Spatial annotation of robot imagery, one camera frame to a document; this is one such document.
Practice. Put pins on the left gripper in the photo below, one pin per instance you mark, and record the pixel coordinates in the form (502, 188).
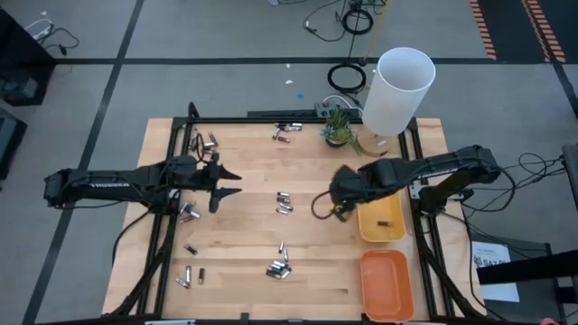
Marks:
(215, 180)

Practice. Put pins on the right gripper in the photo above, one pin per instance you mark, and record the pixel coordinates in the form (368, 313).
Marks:
(352, 189)

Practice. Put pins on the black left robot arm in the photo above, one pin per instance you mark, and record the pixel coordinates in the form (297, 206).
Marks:
(113, 185)

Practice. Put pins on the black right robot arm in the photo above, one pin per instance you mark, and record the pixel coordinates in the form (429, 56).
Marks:
(442, 164)

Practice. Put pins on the yellow plastic bin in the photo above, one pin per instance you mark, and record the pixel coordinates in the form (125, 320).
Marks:
(381, 232)

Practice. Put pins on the potted succulent plant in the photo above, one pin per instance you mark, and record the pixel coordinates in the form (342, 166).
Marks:
(338, 134)

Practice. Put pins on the grey power strip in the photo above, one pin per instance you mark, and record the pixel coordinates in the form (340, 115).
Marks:
(326, 108)

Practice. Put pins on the black long power strip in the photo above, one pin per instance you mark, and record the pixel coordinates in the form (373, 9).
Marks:
(280, 114)

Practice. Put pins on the orange plastic bin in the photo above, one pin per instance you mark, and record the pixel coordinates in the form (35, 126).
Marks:
(386, 289)

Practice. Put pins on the white shade table lamp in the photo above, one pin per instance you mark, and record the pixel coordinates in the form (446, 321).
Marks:
(397, 90)

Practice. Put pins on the white paper sheet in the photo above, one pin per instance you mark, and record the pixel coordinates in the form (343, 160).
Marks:
(490, 250)

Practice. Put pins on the black side stand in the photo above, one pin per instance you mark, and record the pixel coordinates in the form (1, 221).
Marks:
(533, 271)

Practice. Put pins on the black equipment case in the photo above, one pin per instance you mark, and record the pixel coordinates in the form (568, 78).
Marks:
(9, 140)

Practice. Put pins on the white power adapter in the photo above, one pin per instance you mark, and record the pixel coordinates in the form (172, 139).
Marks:
(40, 30)

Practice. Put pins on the black cabinet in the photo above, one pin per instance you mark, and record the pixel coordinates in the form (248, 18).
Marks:
(18, 63)

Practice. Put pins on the red object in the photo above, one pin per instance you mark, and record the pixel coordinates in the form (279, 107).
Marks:
(548, 322)

